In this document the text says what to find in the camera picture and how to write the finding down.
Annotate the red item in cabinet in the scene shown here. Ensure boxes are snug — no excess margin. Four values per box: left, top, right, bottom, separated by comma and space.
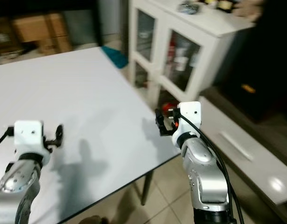
161, 102, 179, 112

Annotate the dark metal table leg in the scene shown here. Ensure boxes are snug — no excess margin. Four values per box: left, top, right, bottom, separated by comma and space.
141, 170, 156, 206

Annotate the teal chair seat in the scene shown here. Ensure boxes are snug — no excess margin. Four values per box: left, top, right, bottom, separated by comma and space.
100, 45, 129, 70

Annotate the orange label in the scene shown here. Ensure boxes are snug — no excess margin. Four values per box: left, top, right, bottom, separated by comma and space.
241, 84, 257, 94

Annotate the white glass-door cabinet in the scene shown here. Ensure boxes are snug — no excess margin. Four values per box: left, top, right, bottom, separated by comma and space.
127, 0, 265, 112

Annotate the brown cardboard box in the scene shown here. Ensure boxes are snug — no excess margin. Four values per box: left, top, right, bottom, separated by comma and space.
12, 15, 74, 55

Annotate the black cabinet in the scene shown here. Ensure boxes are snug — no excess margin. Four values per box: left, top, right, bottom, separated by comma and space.
215, 14, 287, 123

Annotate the silver item on cabinet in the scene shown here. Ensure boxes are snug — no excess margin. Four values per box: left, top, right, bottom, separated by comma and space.
179, 1, 202, 14

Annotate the yellow jar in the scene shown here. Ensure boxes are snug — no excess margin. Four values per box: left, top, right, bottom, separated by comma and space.
216, 0, 236, 12

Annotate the beige plush toy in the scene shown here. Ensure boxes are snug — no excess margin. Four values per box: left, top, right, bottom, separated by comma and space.
235, 0, 265, 22

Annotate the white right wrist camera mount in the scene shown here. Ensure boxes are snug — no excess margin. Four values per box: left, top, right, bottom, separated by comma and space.
172, 101, 203, 143

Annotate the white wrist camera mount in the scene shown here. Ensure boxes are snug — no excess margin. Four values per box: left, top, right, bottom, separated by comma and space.
172, 101, 203, 143
14, 120, 51, 157

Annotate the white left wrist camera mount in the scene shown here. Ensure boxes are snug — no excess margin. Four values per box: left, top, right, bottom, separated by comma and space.
14, 120, 51, 157

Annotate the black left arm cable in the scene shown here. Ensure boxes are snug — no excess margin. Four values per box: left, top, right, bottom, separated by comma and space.
0, 126, 16, 151

